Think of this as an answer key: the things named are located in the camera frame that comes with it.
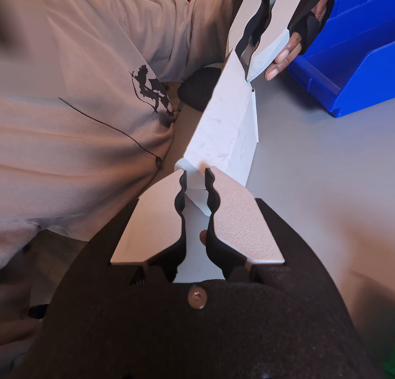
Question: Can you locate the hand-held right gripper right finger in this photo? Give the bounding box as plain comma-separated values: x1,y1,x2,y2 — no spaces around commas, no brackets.
204,166,285,279

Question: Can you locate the person's left hand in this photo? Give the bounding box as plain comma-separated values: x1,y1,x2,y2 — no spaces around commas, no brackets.
265,0,338,81

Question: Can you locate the blue plastic bin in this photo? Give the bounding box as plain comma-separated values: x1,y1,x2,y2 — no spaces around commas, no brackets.
288,0,395,118

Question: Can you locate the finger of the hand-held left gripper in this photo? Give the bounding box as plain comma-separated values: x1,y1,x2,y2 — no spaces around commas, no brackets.
245,0,309,82
228,0,273,60

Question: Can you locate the person's left forearm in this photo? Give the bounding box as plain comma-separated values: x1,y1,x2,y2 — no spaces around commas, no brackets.
173,0,247,77

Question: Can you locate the person's beige hoodie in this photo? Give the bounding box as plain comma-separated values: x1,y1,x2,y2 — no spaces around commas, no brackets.
0,0,192,271

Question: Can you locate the white cardboard box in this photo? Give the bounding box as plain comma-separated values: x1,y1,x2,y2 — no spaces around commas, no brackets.
174,49,260,284

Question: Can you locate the black drawstring cord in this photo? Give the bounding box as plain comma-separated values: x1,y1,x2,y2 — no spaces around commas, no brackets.
58,97,163,169

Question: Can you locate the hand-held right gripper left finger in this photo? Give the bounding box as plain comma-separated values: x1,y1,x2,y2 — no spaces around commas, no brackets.
110,169,188,271

